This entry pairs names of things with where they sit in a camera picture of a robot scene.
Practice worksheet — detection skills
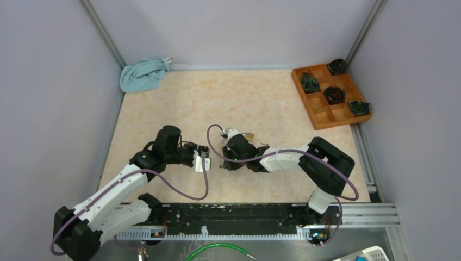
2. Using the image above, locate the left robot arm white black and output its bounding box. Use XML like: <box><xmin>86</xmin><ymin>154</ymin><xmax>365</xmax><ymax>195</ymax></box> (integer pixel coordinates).
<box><xmin>49</xmin><ymin>125</ymin><xmax>211</xmax><ymax>260</ymax></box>

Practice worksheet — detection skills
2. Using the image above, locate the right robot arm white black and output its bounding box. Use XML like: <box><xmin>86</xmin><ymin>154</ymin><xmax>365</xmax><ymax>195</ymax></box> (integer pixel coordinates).
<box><xmin>222</xmin><ymin>133</ymin><xmax>355</xmax><ymax>224</ymax></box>

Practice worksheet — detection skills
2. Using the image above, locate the brass padlock right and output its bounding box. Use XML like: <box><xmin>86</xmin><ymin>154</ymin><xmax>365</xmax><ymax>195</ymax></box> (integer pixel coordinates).
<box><xmin>242</xmin><ymin>132</ymin><xmax>254</xmax><ymax>142</ymax></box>

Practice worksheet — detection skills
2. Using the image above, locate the light blue cloth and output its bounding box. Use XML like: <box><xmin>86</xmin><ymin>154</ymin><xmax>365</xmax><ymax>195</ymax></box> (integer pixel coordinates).
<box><xmin>119</xmin><ymin>57</ymin><xmax>175</xmax><ymax>93</ymax></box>

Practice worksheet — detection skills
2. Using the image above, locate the wooden compartment tray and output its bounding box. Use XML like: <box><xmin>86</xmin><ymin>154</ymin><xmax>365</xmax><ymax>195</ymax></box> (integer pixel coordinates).
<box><xmin>291</xmin><ymin>64</ymin><xmax>373</xmax><ymax>130</ymax></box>

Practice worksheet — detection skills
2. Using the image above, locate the dark rosette upper left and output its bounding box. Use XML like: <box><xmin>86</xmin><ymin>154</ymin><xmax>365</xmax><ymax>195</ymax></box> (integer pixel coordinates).
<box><xmin>301</xmin><ymin>73</ymin><xmax>321</xmax><ymax>94</ymax></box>

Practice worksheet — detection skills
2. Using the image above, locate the dark rosette centre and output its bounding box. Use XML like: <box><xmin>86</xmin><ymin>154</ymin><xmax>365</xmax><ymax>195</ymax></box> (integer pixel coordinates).
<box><xmin>323</xmin><ymin>86</ymin><xmax>345</xmax><ymax>105</ymax></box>

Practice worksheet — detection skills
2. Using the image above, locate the dark rosette right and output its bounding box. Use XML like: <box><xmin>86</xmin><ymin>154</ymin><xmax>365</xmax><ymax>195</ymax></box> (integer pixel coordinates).
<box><xmin>348</xmin><ymin>101</ymin><xmax>371</xmax><ymax>117</ymax></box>

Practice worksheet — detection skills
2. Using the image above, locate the dark rosette top corner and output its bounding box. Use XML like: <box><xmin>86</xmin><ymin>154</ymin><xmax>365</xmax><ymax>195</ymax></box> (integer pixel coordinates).
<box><xmin>327</xmin><ymin>59</ymin><xmax>348</xmax><ymax>76</ymax></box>

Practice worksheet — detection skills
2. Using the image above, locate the white basket corner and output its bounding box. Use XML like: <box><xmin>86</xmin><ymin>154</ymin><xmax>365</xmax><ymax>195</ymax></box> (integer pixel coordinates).
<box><xmin>334</xmin><ymin>246</ymin><xmax>389</xmax><ymax>261</ymax></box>

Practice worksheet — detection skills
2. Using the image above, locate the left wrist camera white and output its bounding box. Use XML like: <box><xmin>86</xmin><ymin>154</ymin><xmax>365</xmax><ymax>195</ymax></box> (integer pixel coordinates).
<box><xmin>192</xmin><ymin>151</ymin><xmax>211</xmax><ymax>173</ymax></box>

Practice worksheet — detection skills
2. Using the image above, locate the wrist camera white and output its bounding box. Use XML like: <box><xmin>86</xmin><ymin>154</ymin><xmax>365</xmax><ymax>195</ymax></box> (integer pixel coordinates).
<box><xmin>192</xmin><ymin>151</ymin><xmax>211</xmax><ymax>173</ymax></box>
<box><xmin>221</xmin><ymin>128</ymin><xmax>241</xmax><ymax>144</ymax></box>

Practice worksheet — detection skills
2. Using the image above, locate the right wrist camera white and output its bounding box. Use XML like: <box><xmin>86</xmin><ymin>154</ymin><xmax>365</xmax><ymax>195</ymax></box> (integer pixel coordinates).
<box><xmin>221</xmin><ymin>128</ymin><xmax>241</xmax><ymax>144</ymax></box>

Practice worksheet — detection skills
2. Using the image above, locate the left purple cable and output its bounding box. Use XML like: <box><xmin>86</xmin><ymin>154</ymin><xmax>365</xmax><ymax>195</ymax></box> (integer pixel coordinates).
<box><xmin>49</xmin><ymin>154</ymin><xmax>210</xmax><ymax>256</ymax></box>

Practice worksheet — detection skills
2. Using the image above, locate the purple cable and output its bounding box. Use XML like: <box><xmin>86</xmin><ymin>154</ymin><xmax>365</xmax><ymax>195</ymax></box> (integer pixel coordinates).
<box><xmin>49</xmin><ymin>154</ymin><xmax>210</xmax><ymax>256</ymax></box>
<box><xmin>207</xmin><ymin>124</ymin><xmax>360</xmax><ymax>247</ymax></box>

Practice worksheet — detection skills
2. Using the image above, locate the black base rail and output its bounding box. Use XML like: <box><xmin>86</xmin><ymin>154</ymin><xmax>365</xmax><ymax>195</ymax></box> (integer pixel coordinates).
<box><xmin>129</xmin><ymin>202</ymin><xmax>341</xmax><ymax>239</ymax></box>

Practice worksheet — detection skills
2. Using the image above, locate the green cable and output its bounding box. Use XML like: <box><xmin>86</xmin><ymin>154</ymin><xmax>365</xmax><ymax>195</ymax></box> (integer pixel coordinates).
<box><xmin>184</xmin><ymin>243</ymin><xmax>257</xmax><ymax>261</ymax></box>

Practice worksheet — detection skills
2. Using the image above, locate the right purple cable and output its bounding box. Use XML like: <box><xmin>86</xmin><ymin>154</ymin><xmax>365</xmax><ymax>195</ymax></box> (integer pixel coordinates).
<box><xmin>207</xmin><ymin>124</ymin><xmax>360</xmax><ymax>247</ymax></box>

